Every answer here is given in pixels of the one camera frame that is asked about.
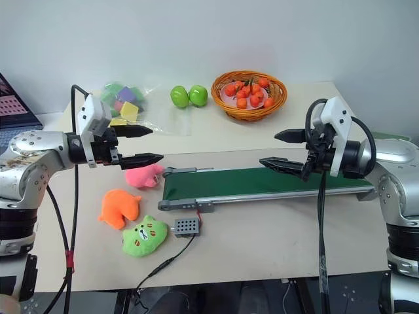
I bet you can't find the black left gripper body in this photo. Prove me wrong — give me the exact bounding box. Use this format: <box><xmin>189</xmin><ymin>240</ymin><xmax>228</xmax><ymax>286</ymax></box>
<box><xmin>92</xmin><ymin>126</ymin><xmax>124</xmax><ymax>166</ymax></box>

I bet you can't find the pink plate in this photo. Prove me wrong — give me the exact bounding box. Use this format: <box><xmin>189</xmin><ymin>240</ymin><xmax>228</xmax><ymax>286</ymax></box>
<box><xmin>219</xmin><ymin>80</ymin><xmax>268</xmax><ymax>111</ymax></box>

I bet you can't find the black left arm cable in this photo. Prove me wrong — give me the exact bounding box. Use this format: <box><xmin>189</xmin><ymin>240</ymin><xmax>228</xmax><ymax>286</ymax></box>
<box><xmin>41</xmin><ymin>184</ymin><xmax>73</xmax><ymax>314</ymax></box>

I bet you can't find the purple foam block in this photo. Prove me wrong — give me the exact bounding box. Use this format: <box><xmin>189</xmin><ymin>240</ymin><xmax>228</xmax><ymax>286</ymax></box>
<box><xmin>117</xmin><ymin>86</ymin><xmax>134</xmax><ymax>103</ymax></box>

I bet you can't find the white thin cable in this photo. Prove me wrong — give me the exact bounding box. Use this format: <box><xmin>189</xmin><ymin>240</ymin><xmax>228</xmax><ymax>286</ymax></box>
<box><xmin>282</xmin><ymin>277</ymin><xmax>296</xmax><ymax>312</ymax></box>

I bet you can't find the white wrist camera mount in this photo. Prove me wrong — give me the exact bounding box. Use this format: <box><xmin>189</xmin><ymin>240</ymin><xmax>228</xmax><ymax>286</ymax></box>
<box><xmin>76</xmin><ymin>94</ymin><xmax>113</xmax><ymax>168</ymax></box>
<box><xmin>312</xmin><ymin>97</ymin><xmax>353</xmax><ymax>178</ymax></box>

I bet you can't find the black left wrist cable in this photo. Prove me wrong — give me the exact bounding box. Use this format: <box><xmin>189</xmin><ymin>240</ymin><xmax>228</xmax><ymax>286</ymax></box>
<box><xmin>64</xmin><ymin>84</ymin><xmax>91</xmax><ymax>314</ymax></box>

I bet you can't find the black power cable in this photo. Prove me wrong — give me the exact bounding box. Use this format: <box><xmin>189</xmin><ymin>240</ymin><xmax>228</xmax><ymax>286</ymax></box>
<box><xmin>135</xmin><ymin>234</ymin><xmax>198</xmax><ymax>310</ymax></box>

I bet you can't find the green conveyor belt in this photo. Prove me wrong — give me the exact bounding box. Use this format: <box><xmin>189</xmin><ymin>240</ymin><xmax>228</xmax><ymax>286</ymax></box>
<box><xmin>157</xmin><ymin>165</ymin><xmax>378</xmax><ymax>214</ymax></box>

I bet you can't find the pink plush toy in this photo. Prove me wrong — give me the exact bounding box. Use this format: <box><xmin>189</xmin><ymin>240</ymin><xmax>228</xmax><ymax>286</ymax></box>
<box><xmin>124</xmin><ymin>163</ymin><xmax>166</xmax><ymax>190</ymax></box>

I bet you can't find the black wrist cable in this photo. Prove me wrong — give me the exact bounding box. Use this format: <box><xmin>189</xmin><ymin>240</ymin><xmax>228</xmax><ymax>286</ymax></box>
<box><xmin>304</xmin><ymin>97</ymin><xmax>331</xmax><ymax>314</ymax></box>
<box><xmin>64</xmin><ymin>84</ymin><xmax>91</xmax><ymax>314</ymax></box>

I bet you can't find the laptop computer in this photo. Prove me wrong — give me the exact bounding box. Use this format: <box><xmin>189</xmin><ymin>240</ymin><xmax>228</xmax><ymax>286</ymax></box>
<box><xmin>0</xmin><ymin>72</ymin><xmax>45</xmax><ymax>148</ymax></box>

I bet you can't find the green flat object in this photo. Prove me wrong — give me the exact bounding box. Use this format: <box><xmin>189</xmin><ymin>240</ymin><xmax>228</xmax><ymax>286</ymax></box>
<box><xmin>371</xmin><ymin>130</ymin><xmax>412</xmax><ymax>142</ymax></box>

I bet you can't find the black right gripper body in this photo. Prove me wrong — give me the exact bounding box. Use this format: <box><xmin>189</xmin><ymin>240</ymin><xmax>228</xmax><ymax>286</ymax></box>
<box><xmin>302</xmin><ymin>128</ymin><xmax>335</xmax><ymax>182</ymax></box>

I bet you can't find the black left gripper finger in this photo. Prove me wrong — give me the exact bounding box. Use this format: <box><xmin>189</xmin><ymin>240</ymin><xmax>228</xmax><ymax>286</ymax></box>
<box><xmin>119</xmin><ymin>153</ymin><xmax>164</xmax><ymax>171</ymax></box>
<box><xmin>115</xmin><ymin>125</ymin><xmax>154</xmax><ymax>139</ymax></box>

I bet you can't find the green toy apple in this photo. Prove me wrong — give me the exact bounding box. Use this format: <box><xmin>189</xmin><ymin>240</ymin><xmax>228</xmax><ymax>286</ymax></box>
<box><xmin>170</xmin><ymin>85</ymin><xmax>191</xmax><ymax>109</ymax></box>
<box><xmin>188</xmin><ymin>84</ymin><xmax>209</xmax><ymax>108</ymax></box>

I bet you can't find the black right arm cable loop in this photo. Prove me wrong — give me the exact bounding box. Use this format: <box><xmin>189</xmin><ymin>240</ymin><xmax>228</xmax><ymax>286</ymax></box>
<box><xmin>349</xmin><ymin>115</ymin><xmax>378</xmax><ymax>179</ymax></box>

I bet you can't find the orange wicker basket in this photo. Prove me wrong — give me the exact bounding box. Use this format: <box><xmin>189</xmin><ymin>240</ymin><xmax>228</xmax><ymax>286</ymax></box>
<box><xmin>210</xmin><ymin>69</ymin><xmax>289</xmax><ymax>122</ymax></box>

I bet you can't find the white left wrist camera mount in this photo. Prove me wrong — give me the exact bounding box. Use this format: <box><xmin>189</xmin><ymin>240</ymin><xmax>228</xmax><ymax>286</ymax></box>
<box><xmin>76</xmin><ymin>94</ymin><xmax>113</xmax><ymax>168</ymax></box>

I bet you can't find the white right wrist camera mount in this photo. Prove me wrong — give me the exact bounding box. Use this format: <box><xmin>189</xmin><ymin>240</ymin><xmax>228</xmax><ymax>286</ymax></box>
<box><xmin>312</xmin><ymin>97</ymin><xmax>353</xmax><ymax>178</ymax></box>

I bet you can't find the clear plastic bag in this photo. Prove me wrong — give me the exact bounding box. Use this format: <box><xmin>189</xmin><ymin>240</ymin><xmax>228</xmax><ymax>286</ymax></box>
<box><xmin>99</xmin><ymin>80</ymin><xmax>192</xmax><ymax>135</ymax></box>

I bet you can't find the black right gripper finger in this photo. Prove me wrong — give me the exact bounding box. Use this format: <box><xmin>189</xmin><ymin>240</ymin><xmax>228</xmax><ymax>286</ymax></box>
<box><xmin>259</xmin><ymin>157</ymin><xmax>308</xmax><ymax>178</ymax></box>
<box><xmin>274</xmin><ymin>129</ymin><xmax>309</xmax><ymax>144</ymax></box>

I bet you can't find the black table leg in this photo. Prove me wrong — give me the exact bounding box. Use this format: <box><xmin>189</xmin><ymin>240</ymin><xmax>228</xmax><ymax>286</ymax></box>
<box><xmin>295</xmin><ymin>277</ymin><xmax>316</xmax><ymax>314</ymax></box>
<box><xmin>113</xmin><ymin>288</ymin><xmax>132</xmax><ymax>314</ymax></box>

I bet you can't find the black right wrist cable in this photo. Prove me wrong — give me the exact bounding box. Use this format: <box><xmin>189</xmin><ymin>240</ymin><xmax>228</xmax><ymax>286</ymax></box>
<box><xmin>304</xmin><ymin>97</ymin><xmax>331</xmax><ymax>314</ymax></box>

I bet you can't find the green plush toy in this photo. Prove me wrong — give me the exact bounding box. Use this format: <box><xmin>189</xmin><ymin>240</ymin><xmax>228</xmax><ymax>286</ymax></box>
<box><xmin>121</xmin><ymin>214</ymin><xmax>170</xmax><ymax>258</ymax></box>

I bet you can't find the orange plush toy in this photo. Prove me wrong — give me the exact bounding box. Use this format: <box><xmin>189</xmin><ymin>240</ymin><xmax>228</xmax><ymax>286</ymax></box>
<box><xmin>98</xmin><ymin>188</ymin><xmax>143</xmax><ymax>231</ymax></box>

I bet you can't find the small grey sensor box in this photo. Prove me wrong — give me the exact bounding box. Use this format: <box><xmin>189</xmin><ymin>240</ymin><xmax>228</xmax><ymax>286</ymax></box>
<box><xmin>169</xmin><ymin>218</ymin><xmax>203</xmax><ymax>237</ymax></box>

